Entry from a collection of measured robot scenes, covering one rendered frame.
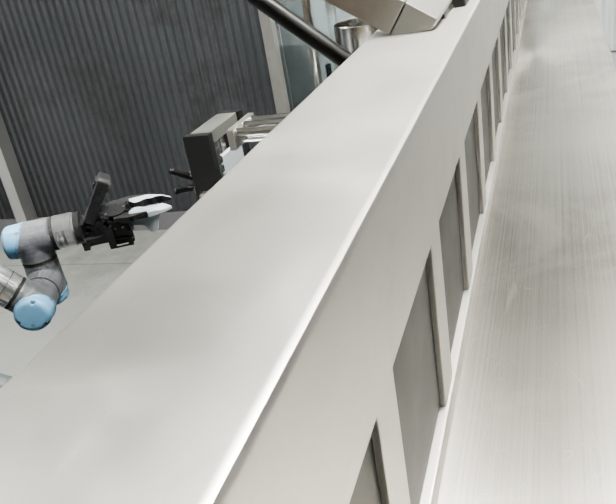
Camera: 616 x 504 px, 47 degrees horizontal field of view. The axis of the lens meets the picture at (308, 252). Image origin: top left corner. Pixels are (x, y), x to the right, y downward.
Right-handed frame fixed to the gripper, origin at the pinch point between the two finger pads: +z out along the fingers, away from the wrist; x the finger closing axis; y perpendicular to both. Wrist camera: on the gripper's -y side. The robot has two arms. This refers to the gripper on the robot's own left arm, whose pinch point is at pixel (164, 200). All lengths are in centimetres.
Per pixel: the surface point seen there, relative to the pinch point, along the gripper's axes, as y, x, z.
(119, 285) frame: -59, 121, 9
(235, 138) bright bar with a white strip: -25.1, 32.9, 16.9
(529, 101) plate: -27, 46, 62
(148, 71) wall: 60, -289, -16
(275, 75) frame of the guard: -9, -39, 33
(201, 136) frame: -23.9, 26.3, 11.5
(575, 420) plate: -36, 113, 32
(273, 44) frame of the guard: -17, -40, 34
